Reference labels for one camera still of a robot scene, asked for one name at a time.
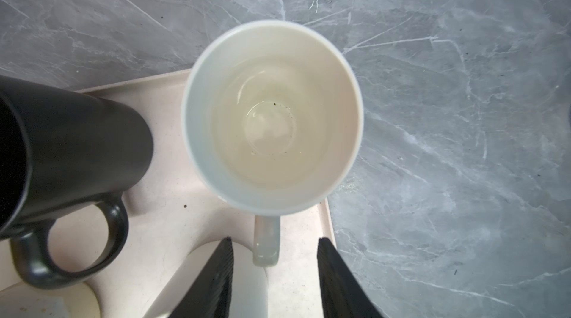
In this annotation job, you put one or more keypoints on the beige serving tray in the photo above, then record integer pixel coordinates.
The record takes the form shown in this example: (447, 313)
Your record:
(170, 213)

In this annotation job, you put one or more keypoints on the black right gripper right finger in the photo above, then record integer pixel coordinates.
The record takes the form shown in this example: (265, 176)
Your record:
(341, 295)

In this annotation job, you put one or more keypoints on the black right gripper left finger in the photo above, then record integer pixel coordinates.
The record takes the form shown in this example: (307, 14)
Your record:
(210, 293)

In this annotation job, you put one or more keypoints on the black mug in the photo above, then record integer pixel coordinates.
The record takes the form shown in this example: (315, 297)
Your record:
(62, 151)

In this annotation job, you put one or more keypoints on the cream white mug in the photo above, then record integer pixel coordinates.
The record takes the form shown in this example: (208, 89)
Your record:
(272, 117)

